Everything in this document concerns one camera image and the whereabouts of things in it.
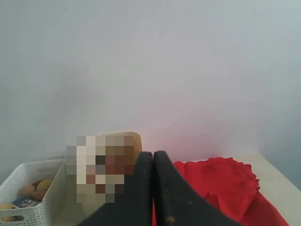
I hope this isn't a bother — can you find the brown egg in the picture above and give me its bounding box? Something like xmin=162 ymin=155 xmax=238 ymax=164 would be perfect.
xmin=19 ymin=184 xmax=36 ymax=199

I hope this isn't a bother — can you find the yellow lemon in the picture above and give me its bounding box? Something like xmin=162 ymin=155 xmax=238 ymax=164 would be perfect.
xmin=36 ymin=179 xmax=53 ymax=193

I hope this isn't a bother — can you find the red scalloped cloth mat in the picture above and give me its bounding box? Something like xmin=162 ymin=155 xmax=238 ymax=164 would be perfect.
xmin=151 ymin=157 xmax=290 ymax=226

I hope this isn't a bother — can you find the red sausage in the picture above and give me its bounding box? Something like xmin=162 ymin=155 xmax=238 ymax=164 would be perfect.
xmin=32 ymin=180 xmax=41 ymax=187

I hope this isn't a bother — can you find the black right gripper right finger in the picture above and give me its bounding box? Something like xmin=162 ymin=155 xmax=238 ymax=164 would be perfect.
xmin=153 ymin=151 xmax=240 ymax=226

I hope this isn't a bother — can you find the fried chicken piece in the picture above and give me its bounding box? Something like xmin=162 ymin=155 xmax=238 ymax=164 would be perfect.
xmin=33 ymin=191 xmax=46 ymax=202

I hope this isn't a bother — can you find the cream plastic bin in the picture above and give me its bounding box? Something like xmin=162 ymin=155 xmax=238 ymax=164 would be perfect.
xmin=65 ymin=132 xmax=143 ymax=217

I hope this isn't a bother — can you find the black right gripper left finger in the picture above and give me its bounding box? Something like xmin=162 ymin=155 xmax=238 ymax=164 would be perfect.
xmin=79 ymin=152 xmax=153 ymax=226

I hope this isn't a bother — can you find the yellow cheese wedge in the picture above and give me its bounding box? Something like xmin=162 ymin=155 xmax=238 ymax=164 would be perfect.
xmin=0 ymin=203 xmax=13 ymax=222

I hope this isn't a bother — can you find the white perforated plastic basket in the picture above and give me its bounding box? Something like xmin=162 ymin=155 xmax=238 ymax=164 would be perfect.
xmin=0 ymin=159 xmax=66 ymax=226

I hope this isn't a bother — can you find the blue white milk carton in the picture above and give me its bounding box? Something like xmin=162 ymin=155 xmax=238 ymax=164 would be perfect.
xmin=12 ymin=196 xmax=40 ymax=208

